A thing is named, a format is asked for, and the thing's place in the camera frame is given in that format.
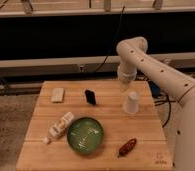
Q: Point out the black eraser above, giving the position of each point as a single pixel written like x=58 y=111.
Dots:
x=90 y=97

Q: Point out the red chili pepper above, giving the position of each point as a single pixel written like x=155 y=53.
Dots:
x=127 y=147

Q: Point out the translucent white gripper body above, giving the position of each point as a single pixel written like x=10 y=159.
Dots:
x=124 y=85

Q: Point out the white rectangular sponge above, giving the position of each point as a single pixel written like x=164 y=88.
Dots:
x=57 y=95

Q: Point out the white plastic bottle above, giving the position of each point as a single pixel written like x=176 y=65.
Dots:
x=58 y=128

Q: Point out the green glass bowl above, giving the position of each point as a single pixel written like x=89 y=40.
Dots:
x=85 y=135

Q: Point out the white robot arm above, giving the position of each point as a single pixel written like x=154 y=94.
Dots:
x=179 y=86

